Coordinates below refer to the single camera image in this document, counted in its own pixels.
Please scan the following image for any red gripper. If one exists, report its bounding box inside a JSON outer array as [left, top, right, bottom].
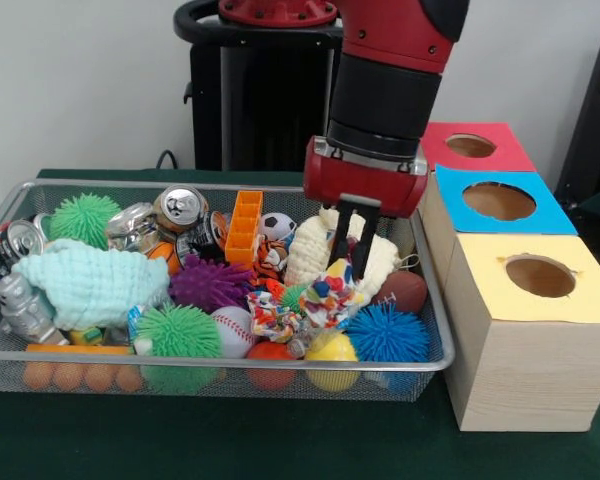
[[302, 139, 430, 281]]

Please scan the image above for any multicolour patterned cloth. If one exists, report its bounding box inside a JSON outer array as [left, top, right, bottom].
[[246, 290, 301, 344], [299, 257, 366, 329]]

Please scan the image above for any wooden box with three holes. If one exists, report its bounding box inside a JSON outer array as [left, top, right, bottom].
[[402, 120, 600, 433]]

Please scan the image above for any cream knitted cloth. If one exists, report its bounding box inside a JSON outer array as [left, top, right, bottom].
[[283, 207, 404, 301]]

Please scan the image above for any brown toy football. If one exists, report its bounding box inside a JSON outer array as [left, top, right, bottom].
[[370, 271, 429, 315]]

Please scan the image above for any small soccer ball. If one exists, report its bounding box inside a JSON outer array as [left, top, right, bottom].
[[258, 213, 299, 246]]

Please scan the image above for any blue spiky ball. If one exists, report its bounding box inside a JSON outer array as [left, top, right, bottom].
[[346, 302, 431, 364]]

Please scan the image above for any orange plastic block tray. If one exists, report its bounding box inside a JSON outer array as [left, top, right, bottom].
[[224, 189, 265, 265]]

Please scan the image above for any purple spiky ball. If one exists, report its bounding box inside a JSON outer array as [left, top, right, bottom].
[[169, 253, 256, 315]]

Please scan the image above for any green spiky ball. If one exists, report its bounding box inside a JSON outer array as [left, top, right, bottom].
[[134, 302, 221, 359], [47, 192, 124, 250]]

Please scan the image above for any mint green cloth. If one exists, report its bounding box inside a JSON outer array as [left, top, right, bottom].
[[10, 238, 172, 331]]

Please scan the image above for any black flat panel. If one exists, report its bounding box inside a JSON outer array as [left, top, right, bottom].
[[554, 32, 600, 201]]

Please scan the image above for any silver wire mesh bin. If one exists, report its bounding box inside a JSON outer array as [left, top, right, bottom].
[[0, 178, 456, 404]]

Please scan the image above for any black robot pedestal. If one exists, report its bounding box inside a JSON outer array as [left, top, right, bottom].
[[173, 0, 346, 174]]

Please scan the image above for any black cable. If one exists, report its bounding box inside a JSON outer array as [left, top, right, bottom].
[[155, 148, 181, 171]]

